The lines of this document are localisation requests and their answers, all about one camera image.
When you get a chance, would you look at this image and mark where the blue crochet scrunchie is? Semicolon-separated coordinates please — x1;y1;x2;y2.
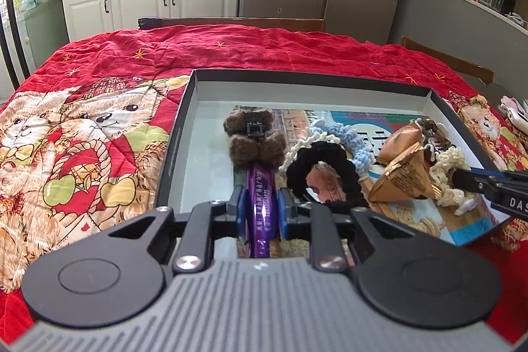
309;119;374;178

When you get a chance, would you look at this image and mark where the white kitchen cabinet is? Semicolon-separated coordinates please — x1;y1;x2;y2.
62;0;239;42

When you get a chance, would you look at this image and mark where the brown fuzzy bow hair clip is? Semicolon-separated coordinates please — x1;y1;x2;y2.
223;109;286;170

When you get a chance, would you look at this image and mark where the purple snack bar wrapper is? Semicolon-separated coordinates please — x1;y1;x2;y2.
246;164;278;258

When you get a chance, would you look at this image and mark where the cream crochet scrunchie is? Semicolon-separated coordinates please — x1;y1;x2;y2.
429;146;480;216

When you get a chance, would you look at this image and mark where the red teddy bear blanket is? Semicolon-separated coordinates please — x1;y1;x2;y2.
1;26;527;351

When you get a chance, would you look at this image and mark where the brown paper pyramid packet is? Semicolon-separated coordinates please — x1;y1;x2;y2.
376;122;423;165

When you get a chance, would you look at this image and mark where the brown striped crochet scrunchie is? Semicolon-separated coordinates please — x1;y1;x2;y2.
411;117;453;164

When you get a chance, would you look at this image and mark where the black crochet scrunchie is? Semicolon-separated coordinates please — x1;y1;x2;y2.
279;132;370;213

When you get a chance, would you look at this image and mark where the wooden chair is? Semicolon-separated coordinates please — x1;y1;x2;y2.
138;17;326;32
401;36;494;85

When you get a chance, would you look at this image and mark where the black shallow box tray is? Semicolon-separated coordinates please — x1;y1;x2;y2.
156;70;510;246

